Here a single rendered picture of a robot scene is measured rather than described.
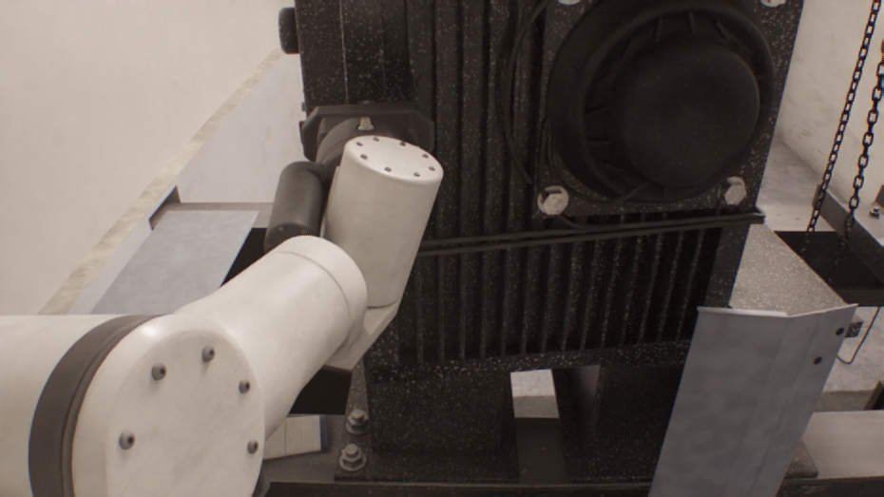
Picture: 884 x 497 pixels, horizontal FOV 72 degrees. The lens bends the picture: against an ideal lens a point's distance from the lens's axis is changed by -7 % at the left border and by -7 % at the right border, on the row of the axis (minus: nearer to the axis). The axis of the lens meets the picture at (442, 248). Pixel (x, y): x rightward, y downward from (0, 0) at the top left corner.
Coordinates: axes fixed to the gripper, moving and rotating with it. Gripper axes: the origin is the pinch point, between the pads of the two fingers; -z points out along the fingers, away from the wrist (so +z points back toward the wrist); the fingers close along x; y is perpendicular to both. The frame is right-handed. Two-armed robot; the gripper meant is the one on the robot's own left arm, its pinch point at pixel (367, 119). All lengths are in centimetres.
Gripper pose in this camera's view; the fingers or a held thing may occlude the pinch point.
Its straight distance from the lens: 65.7
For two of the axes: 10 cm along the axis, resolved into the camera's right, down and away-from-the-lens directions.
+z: 1.1, 5.2, -8.5
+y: 0.1, 8.5, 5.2
